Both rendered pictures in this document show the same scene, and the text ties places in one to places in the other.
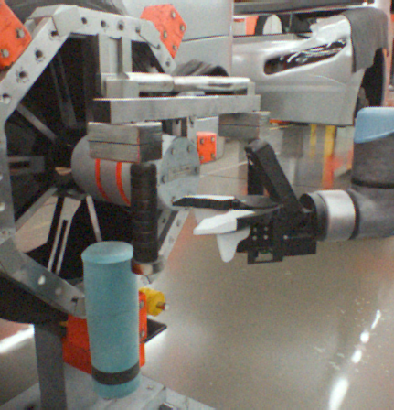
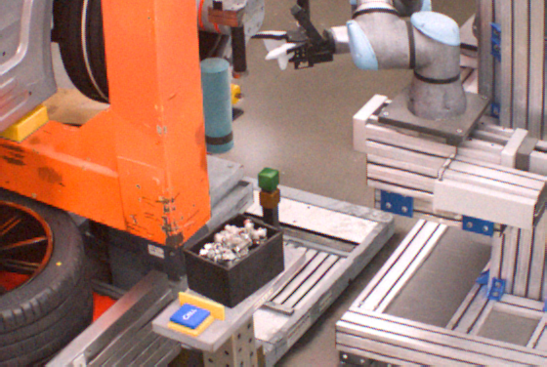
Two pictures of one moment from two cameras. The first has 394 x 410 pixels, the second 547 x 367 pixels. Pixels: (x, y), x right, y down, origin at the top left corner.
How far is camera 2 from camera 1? 2.46 m
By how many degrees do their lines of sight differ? 15
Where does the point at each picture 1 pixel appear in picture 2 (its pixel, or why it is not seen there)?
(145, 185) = (239, 35)
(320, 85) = not seen: outside the picture
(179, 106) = not seen: outside the picture
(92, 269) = (205, 76)
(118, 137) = (225, 15)
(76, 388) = not seen: hidden behind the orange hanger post
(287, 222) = (315, 46)
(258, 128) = not seen: outside the picture
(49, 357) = not seen: hidden behind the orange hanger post
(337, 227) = (342, 48)
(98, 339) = (209, 117)
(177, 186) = (251, 21)
